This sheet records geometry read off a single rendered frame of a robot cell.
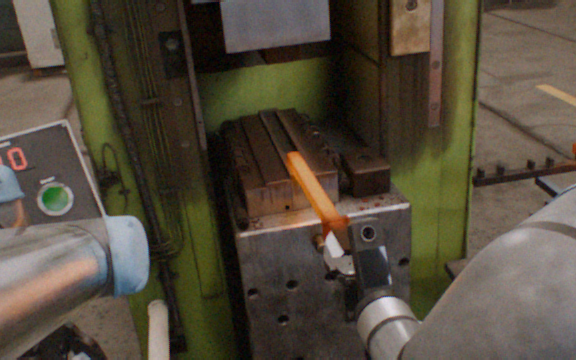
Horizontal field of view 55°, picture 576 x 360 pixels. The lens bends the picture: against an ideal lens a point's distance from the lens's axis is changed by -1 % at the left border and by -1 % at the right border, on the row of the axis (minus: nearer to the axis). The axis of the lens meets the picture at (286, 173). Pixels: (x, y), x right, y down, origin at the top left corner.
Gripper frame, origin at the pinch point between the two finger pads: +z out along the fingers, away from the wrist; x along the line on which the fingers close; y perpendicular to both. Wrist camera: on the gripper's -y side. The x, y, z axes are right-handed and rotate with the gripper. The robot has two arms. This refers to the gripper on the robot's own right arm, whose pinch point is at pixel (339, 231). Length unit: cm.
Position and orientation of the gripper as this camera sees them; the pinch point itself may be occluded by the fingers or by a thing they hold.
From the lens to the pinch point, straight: 92.9
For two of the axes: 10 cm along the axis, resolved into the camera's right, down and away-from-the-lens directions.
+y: 1.0, 9.0, 4.2
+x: 9.7, -1.8, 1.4
